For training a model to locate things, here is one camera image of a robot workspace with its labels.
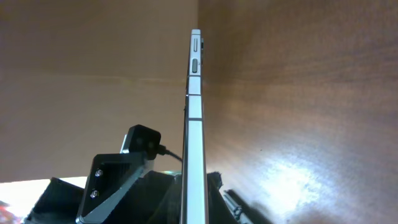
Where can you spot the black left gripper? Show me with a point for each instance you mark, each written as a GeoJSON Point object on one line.
{"type": "Point", "coordinates": [119, 191]}

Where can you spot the black Galaxy flip phone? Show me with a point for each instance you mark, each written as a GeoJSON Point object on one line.
{"type": "Point", "coordinates": [195, 140]}

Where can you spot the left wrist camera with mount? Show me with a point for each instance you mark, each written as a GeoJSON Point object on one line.
{"type": "Point", "coordinates": [140, 138]}

